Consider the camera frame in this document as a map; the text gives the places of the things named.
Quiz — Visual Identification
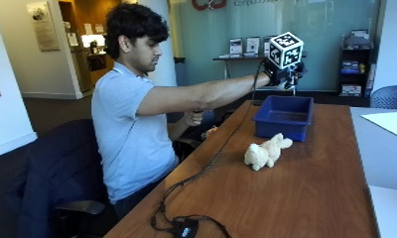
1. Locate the grey side table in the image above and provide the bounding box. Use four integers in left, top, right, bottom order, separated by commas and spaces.
347, 106, 397, 238

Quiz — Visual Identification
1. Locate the framed display card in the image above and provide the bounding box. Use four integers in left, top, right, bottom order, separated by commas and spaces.
245, 36, 262, 56
262, 35, 278, 57
228, 37, 244, 57

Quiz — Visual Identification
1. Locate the the person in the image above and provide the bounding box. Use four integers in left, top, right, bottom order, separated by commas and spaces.
91, 3, 273, 219

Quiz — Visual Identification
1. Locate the blue mesh chair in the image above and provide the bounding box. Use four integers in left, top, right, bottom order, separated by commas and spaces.
369, 84, 397, 111

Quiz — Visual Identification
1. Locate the black cable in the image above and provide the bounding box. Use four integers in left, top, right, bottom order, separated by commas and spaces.
149, 60, 268, 238

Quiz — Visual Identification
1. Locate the dark blue office chair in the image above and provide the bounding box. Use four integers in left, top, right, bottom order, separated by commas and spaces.
12, 118, 120, 238

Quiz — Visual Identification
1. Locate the white paper sheet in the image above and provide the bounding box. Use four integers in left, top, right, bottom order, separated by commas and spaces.
359, 110, 397, 139

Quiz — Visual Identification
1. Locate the cream plush dog toy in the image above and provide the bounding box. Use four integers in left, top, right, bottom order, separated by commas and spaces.
244, 132, 294, 172

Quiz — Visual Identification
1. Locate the white cube with black markers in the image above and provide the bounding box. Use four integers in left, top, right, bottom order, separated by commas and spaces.
268, 31, 305, 70

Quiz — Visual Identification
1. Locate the narrow console table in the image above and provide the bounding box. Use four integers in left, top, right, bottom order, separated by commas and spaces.
212, 54, 308, 80

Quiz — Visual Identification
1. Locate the wall poster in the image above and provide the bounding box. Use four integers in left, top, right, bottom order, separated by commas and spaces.
26, 0, 62, 53

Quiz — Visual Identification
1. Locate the blue plastic bin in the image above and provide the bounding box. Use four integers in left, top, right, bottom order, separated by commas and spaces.
252, 94, 314, 143

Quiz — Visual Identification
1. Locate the black bookshelf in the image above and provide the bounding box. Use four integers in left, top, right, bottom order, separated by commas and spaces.
334, 29, 378, 100

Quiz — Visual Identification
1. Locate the black hub box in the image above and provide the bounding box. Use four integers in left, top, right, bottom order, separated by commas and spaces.
171, 217, 201, 238

